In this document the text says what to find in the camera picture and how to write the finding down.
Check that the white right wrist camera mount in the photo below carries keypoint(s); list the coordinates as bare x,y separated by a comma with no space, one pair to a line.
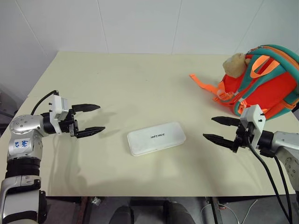
254,116

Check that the beige plush toy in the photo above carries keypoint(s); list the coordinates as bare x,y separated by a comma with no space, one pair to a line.
234,65

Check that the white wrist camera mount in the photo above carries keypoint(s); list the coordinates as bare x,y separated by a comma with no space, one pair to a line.
57,107
254,116

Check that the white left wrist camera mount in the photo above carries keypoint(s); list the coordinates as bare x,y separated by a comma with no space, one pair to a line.
57,107

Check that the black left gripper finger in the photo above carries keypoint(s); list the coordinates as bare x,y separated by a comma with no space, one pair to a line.
91,131
86,107

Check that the small crumpled silver object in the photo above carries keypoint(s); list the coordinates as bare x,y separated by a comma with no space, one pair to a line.
95,201

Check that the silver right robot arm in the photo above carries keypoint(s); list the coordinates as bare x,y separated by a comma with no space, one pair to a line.
285,142

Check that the dark rounded shape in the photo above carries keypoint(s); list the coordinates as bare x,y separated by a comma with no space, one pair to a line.
177,213

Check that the orange and teal backpack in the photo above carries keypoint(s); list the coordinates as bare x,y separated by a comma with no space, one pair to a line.
268,88

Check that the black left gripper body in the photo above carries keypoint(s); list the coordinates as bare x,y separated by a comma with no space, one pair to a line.
70,127

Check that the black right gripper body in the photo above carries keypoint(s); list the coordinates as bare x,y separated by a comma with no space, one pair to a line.
243,137

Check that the white rectangular case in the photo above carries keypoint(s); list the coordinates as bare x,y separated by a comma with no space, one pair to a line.
156,138

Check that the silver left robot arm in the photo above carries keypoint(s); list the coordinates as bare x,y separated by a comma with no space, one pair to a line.
23,126

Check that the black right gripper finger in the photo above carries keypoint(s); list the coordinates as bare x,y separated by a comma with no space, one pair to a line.
219,140
226,121

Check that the metal table leg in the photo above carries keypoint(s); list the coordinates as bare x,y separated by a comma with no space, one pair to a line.
216,210

